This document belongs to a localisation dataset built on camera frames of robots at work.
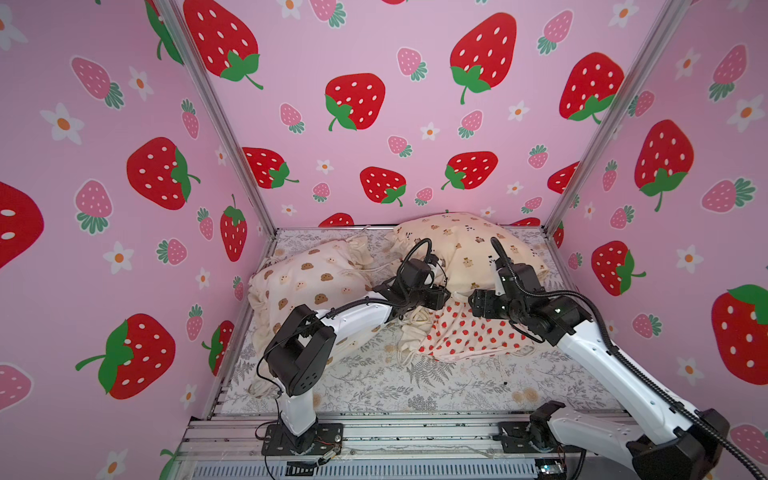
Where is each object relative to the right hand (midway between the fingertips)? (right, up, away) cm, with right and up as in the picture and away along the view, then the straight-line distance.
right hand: (478, 300), depth 77 cm
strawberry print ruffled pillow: (-5, -11, +9) cm, 15 cm away
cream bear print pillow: (-2, +15, +14) cm, 21 cm away
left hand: (-6, +1, +10) cm, 12 cm away
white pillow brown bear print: (-45, +6, +16) cm, 48 cm away
